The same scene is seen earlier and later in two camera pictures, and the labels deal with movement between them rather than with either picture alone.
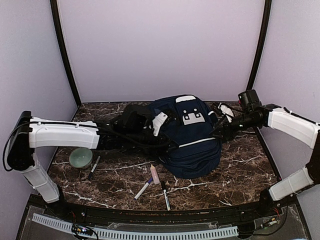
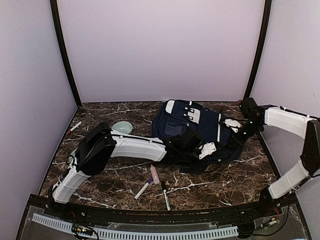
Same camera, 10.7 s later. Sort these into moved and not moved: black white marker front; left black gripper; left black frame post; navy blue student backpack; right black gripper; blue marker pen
Moved: navy blue student backpack; right black gripper; left black gripper
Not moved: black white marker front; blue marker pen; left black frame post
